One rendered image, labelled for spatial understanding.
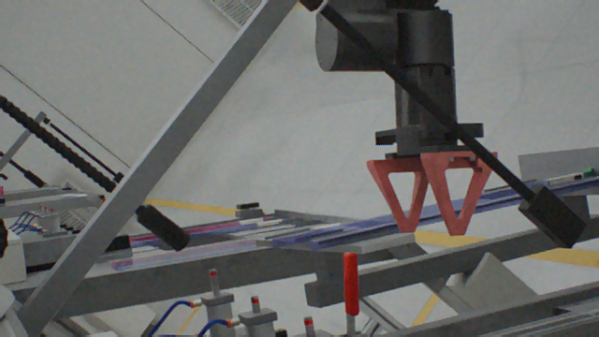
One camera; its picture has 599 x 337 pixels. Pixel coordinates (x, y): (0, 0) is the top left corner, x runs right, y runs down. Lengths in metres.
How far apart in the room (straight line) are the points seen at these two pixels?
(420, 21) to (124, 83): 7.62
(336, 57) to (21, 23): 7.60
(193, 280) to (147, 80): 6.84
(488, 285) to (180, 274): 0.60
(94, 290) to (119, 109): 6.80
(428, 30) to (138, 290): 0.94
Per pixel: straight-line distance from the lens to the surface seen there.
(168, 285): 1.70
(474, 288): 1.32
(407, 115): 0.88
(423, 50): 0.88
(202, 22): 8.68
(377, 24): 0.87
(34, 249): 1.98
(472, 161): 0.86
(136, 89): 8.48
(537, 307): 1.07
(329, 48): 0.87
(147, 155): 0.55
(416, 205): 0.95
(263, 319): 0.72
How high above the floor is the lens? 1.43
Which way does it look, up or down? 16 degrees down
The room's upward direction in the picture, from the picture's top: 50 degrees counter-clockwise
